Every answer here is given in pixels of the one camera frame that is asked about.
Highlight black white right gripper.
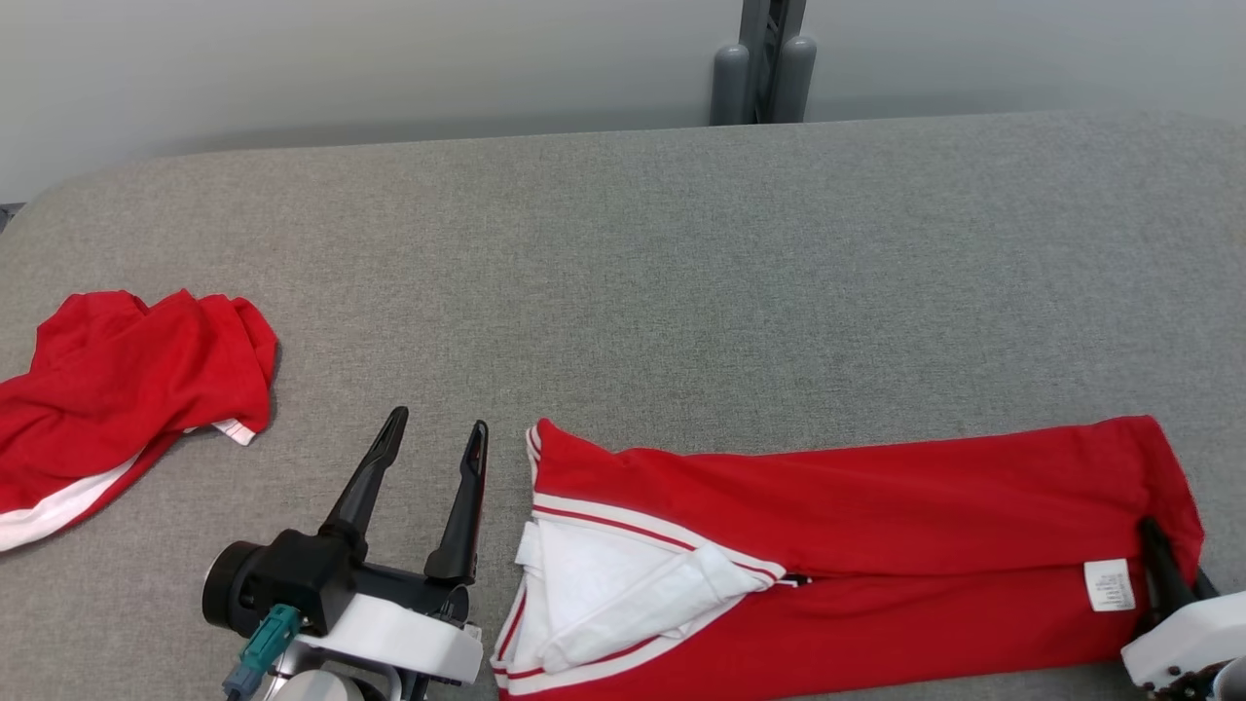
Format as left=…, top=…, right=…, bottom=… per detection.
left=1121, top=516, right=1246, bottom=698

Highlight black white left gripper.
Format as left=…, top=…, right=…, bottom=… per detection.
left=248, top=406, right=490, bottom=685

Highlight grey cylindrical post foot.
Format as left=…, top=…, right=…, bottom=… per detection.
left=774, top=35, right=818, bottom=125
left=710, top=42, right=751, bottom=128

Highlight teal left cable connector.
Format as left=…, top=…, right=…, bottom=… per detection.
left=223, top=604, right=304, bottom=699

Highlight red shorts with white stripe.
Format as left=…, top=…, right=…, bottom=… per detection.
left=0, top=289, right=279, bottom=554

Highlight grey aluminium profile post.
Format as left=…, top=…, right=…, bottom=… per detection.
left=737, top=0, right=808, bottom=126

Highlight red white number 23 jersey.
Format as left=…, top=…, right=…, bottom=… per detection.
left=490, top=416, right=1206, bottom=701

